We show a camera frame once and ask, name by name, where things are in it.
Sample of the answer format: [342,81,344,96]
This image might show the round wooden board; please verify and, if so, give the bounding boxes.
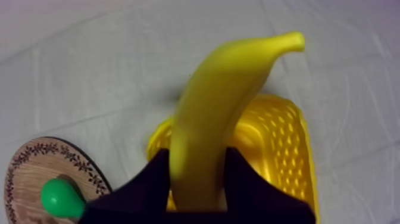
[4,136,113,224]

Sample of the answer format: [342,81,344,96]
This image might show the green toy pear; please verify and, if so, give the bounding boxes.
[40,178,86,219]

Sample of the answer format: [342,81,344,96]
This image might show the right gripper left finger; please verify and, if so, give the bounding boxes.
[78,148,172,224]

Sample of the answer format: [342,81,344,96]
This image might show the yellow toy banana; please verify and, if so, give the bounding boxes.
[170,30,306,212]

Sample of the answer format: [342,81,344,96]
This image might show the yellow plastic basket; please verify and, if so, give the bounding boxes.
[146,93,321,224]

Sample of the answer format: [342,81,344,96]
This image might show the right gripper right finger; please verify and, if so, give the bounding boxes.
[223,147,316,224]

